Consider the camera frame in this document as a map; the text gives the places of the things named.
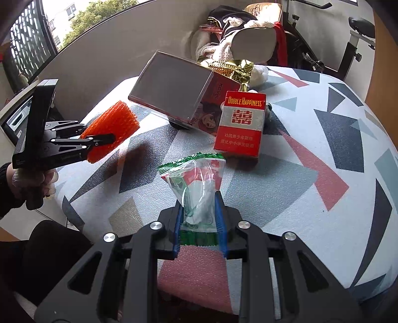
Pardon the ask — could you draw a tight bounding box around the black jacket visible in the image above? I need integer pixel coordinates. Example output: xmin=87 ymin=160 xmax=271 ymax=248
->
xmin=207 ymin=6 xmax=258 ymax=35

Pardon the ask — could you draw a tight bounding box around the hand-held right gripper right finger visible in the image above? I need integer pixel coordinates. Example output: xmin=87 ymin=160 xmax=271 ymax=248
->
xmin=214 ymin=191 xmax=364 ymax=323

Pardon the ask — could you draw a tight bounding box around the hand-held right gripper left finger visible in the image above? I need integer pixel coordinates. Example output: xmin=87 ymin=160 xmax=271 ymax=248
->
xmin=34 ymin=199 xmax=182 ymax=323

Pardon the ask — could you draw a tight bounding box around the gold foil wrapper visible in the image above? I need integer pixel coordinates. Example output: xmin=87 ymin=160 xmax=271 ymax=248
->
xmin=200 ymin=59 xmax=255 ymax=92

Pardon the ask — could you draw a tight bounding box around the patterned tablecloth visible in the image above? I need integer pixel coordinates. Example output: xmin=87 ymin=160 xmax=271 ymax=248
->
xmin=54 ymin=64 xmax=398 ymax=314

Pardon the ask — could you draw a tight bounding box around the white foam fruit net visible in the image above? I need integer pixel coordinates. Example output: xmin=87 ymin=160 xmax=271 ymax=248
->
xmin=249 ymin=65 xmax=269 ymax=87

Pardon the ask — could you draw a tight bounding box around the red cigarette box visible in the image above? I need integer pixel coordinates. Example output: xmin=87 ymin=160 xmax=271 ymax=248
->
xmin=213 ymin=91 xmax=268 ymax=159

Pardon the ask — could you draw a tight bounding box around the person's leg in black pants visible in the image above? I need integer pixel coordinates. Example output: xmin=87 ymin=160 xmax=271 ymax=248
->
xmin=0 ymin=220 xmax=94 ymax=306

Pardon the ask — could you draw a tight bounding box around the wooden panel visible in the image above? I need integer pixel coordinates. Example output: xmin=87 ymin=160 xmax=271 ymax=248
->
xmin=364 ymin=12 xmax=398 ymax=119

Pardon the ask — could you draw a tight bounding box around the green clear plastic wrapper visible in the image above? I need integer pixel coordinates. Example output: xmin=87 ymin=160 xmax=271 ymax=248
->
xmin=157 ymin=152 xmax=226 ymax=247

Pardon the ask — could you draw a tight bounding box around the white fleece garment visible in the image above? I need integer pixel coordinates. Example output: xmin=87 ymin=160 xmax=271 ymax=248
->
xmin=194 ymin=17 xmax=274 ymax=63

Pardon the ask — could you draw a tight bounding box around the black exercise bike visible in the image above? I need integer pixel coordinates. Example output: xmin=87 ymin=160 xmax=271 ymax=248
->
xmin=280 ymin=0 xmax=377 ymax=81

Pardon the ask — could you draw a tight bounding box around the clear plastic card box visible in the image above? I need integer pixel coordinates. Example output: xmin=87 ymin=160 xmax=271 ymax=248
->
xmin=128 ymin=50 xmax=242 ymax=137

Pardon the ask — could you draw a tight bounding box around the red strap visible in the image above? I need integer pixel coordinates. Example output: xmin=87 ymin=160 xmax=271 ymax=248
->
xmin=274 ymin=22 xmax=288 ymax=66

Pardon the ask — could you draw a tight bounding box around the orange foam fruit net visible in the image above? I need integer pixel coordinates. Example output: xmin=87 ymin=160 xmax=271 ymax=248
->
xmin=80 ymin=100 xmax=140 ymax=164

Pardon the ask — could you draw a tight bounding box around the grey washing machine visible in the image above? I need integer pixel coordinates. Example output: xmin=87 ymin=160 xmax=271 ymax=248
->
xmin=0 ymin=90 xmax=35 ymax=140

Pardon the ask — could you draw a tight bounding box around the black window lattice screen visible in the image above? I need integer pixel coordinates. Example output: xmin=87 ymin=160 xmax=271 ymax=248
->
xmin=9 ymin=0 xmax=58 ymax=81

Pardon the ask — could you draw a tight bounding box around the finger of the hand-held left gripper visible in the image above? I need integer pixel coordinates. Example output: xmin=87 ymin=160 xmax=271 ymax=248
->
xmin=47 ymin=120 xmax=89 ymax=139
xmin=44 ymin=133 xmax=115 ymax=163

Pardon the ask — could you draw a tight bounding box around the person's left hand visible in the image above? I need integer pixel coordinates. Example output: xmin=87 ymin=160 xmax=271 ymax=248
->
xmin=42 ymin=169 xmax=59 ymax=198

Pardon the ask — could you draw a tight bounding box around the beige chair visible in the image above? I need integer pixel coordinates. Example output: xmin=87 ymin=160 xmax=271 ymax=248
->
xmin=190 ymin=2 xmax=299 ymax=67

